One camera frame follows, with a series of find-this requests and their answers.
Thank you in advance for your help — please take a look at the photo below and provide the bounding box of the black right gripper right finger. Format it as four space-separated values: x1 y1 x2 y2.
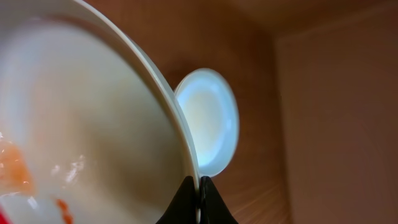
200 176 238 224

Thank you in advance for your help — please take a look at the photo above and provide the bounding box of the red plastic tray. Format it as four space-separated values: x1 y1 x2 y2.
0 206 12 224

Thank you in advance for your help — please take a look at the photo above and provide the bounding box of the white plate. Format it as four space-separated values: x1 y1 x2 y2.
175 68 239 177
1 1 196 223

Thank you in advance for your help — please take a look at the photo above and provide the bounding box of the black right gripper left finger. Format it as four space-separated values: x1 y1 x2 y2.
156 176 197 224

